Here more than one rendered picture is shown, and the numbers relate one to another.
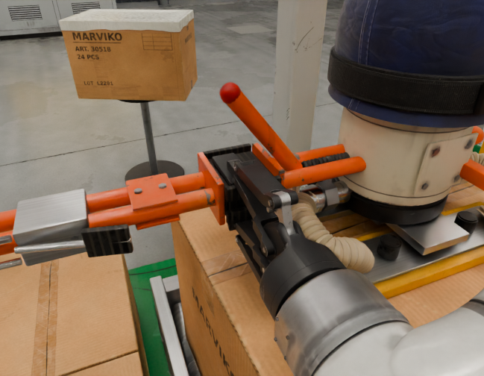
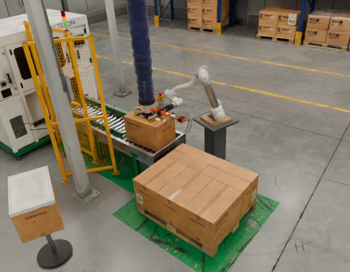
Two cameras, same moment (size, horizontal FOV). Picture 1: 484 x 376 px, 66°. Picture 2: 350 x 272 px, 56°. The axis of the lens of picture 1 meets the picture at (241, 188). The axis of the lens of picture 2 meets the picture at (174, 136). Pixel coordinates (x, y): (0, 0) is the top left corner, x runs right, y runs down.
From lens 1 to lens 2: 441 cm
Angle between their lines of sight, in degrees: 92
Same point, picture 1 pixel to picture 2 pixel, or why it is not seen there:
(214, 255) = (163, 121)
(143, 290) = (130, 213)
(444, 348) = (175, 99)
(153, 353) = not seen: hidden behind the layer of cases
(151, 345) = not seen: hidden behind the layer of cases
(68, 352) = (170, 162)
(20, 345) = (173, 167)
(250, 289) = (165, 119)
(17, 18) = not seen: outside the picture
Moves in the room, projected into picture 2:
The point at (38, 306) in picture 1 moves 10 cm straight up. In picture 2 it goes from (165, 170) to (165, 164)
